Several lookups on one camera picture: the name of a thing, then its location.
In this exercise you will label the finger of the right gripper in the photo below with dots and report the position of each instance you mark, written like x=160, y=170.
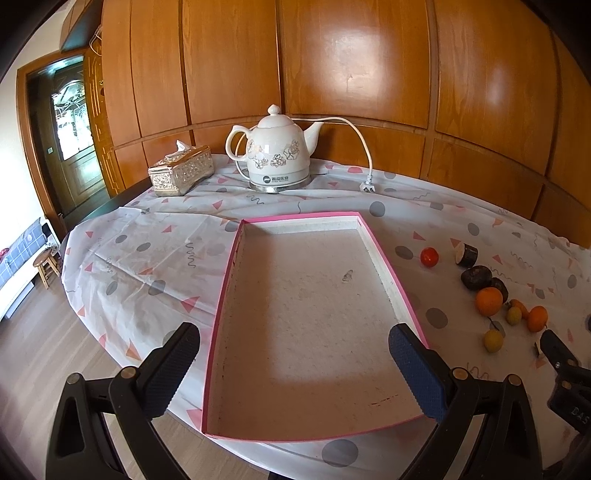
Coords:
x=557, y=353

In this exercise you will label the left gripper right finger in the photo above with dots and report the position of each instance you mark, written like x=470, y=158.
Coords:
x=507, y=444

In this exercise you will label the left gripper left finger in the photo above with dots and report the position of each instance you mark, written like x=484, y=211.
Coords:
x=80, y=445

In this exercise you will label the orange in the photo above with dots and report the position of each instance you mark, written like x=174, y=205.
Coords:
x=489, y=301
x=537, y=319

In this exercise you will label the yellow-green small fruit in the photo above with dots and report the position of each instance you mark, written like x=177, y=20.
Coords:
x=493, y=341
x=514, y=315

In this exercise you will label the small carrot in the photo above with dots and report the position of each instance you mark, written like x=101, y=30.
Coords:
x=514, y=303

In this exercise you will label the dark round fruit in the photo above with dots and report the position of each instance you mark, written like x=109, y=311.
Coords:
x=477, y=278
x=498, y=284

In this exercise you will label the small red tomato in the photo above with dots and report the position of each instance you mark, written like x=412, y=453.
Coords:
x=429, y=257

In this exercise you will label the patterned white tablecloth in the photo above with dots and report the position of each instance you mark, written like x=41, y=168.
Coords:
x=133, y=275

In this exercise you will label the dark cut cylinder fruit piece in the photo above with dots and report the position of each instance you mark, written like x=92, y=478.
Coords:
x=466, y=255

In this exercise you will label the small wooden stool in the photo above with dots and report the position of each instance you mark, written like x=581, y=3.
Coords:
x=46, y=264

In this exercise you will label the blue plaid sofa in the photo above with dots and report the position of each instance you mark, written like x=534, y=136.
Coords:
x=17, y=270

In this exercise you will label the pink shallow tray box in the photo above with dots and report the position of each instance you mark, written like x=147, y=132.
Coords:
x=300, y=343

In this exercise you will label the wooden door with glass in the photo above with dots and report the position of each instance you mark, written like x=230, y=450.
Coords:
x=62, y=137

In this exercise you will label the ornate tissue box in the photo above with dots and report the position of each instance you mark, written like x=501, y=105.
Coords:
x=177, y=172

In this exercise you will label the white floral ceramic kettle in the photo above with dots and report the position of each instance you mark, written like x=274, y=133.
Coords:
x=276, y=152

